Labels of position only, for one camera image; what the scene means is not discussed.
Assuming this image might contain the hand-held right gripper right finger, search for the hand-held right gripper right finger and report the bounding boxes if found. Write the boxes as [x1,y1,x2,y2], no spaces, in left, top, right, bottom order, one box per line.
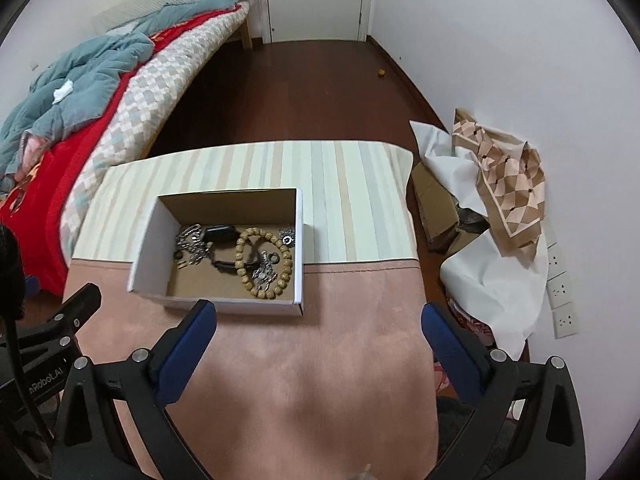
[421,301,587,480]

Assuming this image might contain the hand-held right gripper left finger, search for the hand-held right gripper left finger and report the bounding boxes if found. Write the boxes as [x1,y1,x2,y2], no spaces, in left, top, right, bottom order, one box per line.
[52,299,218,480]

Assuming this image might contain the thick silver chain bracelet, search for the thick silver chain bracelet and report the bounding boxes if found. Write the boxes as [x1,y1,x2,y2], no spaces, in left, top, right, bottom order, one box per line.
[174,224,211,265]

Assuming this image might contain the wooden bead bracelet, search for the wooden bead bracelet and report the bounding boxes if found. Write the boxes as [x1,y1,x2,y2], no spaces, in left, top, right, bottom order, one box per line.
[234,227,293,300]

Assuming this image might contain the black smartwatch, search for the black smartwatch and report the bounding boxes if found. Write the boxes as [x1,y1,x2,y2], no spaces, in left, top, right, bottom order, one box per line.
[202,224,241,271]

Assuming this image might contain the pile of clothes and bags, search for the pile of clothes and bags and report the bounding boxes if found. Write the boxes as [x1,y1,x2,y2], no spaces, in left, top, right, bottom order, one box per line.
[409,120,551,361]

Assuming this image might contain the bed with red blanket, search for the bed with red blanket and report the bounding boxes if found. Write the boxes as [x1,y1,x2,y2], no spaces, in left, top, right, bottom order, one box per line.
[0,12,211,293]

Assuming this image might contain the pink cloth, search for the pink cloth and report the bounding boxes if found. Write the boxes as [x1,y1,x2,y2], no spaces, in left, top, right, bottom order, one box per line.
[17,132,48,171]

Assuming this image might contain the brown cardboard box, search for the brown cardboard box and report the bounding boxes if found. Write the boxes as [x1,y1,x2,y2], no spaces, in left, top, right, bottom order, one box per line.
[410,162,488,256]

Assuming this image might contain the brown patterned scarf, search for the brown patterned scarf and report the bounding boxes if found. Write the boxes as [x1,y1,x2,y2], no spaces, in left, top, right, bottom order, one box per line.
[450,107,547,255]

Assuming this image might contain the teal quilt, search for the teal quilt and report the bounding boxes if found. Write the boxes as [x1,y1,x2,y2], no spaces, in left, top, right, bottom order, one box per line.
[0,0,251,191]

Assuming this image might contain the white door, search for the white door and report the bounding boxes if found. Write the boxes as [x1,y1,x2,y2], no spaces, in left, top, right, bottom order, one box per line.
[252,0,376,43]

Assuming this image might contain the wooden bed frame leg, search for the wooden bed frame leg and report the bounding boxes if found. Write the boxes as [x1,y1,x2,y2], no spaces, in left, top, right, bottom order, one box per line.
[240,0,263,51]

